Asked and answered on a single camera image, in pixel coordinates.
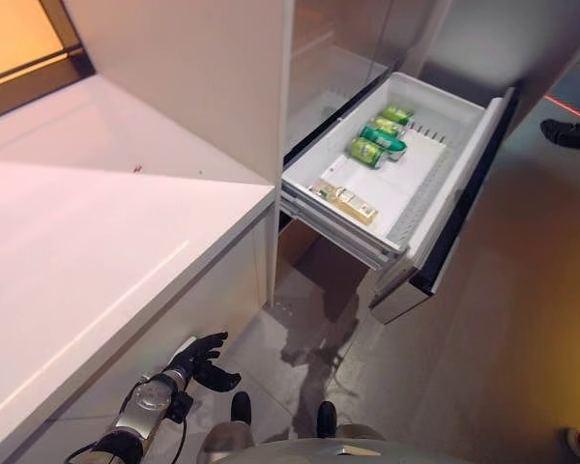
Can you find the black robot left foot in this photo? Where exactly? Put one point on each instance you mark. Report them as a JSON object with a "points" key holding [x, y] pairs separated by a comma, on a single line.
{"points": [[241, 408]]}

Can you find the black robot right foot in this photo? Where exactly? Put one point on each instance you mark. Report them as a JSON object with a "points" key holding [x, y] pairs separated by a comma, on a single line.
{"points": [[327, 418]]}

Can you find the tall white cabinet panel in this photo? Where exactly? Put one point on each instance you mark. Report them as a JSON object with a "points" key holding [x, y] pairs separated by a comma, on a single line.
{"points": [[183, 72]]}

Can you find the white fridge drawer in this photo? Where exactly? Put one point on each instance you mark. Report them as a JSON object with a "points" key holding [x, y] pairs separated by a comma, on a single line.
{"points": [[415, 203]]}

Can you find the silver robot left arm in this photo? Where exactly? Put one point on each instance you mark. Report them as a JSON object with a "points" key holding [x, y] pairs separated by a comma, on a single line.
{"points": [[145, 406]]}

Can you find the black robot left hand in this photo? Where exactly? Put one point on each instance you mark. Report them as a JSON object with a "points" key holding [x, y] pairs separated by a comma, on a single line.
{"points": [[203, 357]]}

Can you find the black robot foot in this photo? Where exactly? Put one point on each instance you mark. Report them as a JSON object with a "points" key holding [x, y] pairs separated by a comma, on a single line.
{"points": [[241, 408], [327, 418]]}

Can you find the green drink can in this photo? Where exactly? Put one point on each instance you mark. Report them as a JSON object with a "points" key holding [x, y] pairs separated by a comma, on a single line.
{"points": [[367, 152], [389, 125], [384, 141], [397, 114]]}

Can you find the orange lit window dark frame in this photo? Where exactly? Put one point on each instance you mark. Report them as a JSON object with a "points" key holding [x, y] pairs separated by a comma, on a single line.
{"points": [[19, 43]]}

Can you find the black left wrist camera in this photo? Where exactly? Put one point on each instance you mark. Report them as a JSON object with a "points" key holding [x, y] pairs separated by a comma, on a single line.
{"points": [[180, 408]]}

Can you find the black shoe of person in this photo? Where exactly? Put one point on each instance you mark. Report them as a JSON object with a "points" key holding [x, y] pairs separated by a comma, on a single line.
{"points": [[568, 133]]}

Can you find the yellow drink bottle white cap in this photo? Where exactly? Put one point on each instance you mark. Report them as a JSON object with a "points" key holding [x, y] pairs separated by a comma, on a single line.
{"points": [[348, 203]]}

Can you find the white counter cabinet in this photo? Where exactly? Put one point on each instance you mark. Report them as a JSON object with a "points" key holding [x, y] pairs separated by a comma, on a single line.
{"points": [[77, 251]]}

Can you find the stainless steel fridge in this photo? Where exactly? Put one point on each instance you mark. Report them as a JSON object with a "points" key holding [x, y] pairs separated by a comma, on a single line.
{"points": [[338, 38]]}

